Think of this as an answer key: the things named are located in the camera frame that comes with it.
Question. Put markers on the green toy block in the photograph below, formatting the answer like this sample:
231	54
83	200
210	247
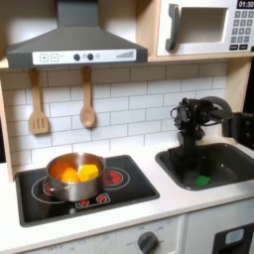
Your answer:
202	180

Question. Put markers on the grey extractor hood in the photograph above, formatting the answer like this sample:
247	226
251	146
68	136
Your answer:
76	39

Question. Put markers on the white toy microwave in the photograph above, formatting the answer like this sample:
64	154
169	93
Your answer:
205	48

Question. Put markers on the wooden spoon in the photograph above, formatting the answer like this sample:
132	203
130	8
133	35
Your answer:
87	117

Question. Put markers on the dark grey tap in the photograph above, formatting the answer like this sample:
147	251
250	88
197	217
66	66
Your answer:
220	101

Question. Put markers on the dark grey sink basin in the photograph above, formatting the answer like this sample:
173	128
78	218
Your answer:
228	165

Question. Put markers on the yellow toy block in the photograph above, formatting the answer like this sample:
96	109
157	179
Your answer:
88	172

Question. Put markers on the wooden slotted spatula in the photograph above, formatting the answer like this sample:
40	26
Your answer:
38	124

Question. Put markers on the grey oven control knob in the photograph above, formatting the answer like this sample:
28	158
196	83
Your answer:
148	243

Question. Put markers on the wooden kitchen frame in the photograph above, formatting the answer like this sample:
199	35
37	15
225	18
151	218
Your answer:
236	82

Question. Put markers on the black toy stove top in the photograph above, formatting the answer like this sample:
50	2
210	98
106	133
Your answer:
139	185

